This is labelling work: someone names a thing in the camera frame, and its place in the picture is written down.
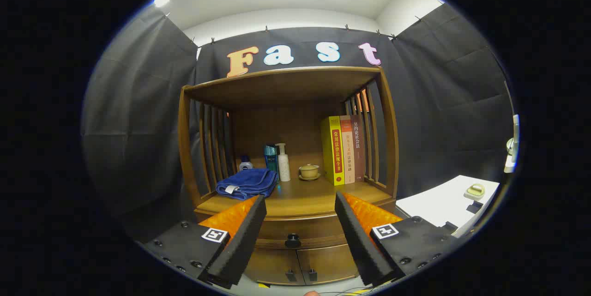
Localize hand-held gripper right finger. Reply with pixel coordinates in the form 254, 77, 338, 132
335, 191, 462, 287

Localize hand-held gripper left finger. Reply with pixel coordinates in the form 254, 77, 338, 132
143, 194, 267, 290

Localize wooden drawer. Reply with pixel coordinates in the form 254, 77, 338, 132
194, 204, 398, 249

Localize wooden cabinet door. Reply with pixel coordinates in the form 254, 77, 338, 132
297, 244, 361, 285
245, 249, 305, 286

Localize wooden countertop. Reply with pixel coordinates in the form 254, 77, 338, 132
196, 178, 393, 218

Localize white drawer unit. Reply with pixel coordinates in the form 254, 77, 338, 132
396, 175, 501, 237

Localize wooden cabinet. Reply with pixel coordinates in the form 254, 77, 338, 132
178, 66, 400, 286

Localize blue folded towel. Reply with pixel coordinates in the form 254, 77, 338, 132
216, 168, 279, 200

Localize white pump bottle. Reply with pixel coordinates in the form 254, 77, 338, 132
275, 143, 291, 182

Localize blue glass bottle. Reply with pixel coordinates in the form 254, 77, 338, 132
264, 145, 279, 181

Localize beige book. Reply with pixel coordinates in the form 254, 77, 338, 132
339, 115, 356, 184

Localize beige lidded teacup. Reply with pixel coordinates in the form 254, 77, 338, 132
298, 163, 321, 181

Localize yellow book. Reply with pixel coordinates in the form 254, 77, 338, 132
321, 116, 345, 186

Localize brown book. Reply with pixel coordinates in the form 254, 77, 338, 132
350, 115, 365, 182

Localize white device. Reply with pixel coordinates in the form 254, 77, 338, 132
504, 115, 520, 173

